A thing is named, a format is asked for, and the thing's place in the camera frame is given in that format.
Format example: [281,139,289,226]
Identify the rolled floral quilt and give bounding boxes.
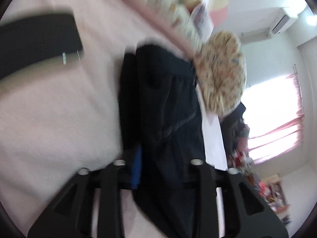
[193,31,247,117]

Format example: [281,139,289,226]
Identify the pink curtain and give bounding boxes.
[242,74,305,164]

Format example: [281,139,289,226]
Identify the dark clothes pile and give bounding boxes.
[220,103,249,160]

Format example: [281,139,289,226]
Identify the pink white bookshelf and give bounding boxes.
[258,174,290,214]

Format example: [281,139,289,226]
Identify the long bear print pillow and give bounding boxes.
[119,0,211,53]

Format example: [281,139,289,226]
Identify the black pants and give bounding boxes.
[119,45,219,237]

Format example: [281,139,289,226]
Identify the white air conditioner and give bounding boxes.
[240,7,298,44]

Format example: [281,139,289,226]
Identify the purple floral small pillow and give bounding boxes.
[190,3,214,42]

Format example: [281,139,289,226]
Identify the pink fleece bed blanket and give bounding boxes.
[1,0,172,231]

